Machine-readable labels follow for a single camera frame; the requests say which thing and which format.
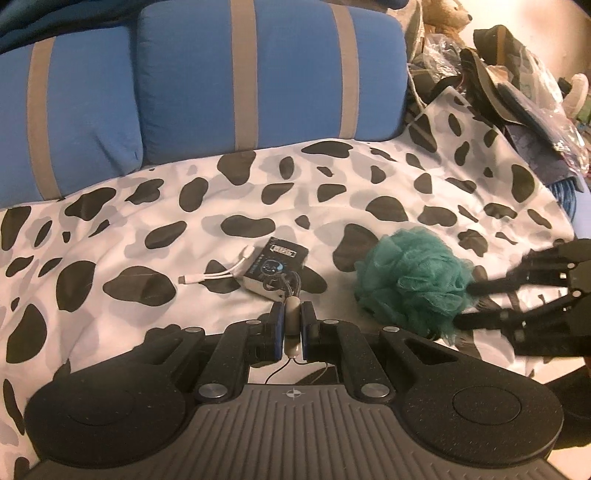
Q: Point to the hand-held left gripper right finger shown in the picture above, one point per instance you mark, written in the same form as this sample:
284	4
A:
305	332

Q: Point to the brown teddy bear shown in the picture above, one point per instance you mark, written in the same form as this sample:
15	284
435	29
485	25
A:
445	16

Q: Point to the blue woven item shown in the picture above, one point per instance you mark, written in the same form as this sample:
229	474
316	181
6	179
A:
565	198

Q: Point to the teal mesh bath loofah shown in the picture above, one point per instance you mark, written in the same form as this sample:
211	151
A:
411	281

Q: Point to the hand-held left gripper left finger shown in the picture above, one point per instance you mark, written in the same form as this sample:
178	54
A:
277	332

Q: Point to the small black box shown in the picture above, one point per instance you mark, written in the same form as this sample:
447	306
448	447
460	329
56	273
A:
277	258

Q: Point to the dark blue cloth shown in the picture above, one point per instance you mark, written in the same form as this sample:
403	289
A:
46	18

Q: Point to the blue pillow with grey stripes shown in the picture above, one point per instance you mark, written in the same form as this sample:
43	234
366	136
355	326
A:
291	69
92	115

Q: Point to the cow print blanket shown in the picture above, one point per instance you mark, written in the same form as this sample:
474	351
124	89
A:
138	221

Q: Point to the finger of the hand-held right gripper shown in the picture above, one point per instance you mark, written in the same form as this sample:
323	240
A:
517	279
535	323

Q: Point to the pile of assorted clutter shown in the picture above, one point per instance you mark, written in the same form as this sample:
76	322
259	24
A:
508	92

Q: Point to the pale rounded object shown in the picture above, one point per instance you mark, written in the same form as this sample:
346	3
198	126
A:
577	92

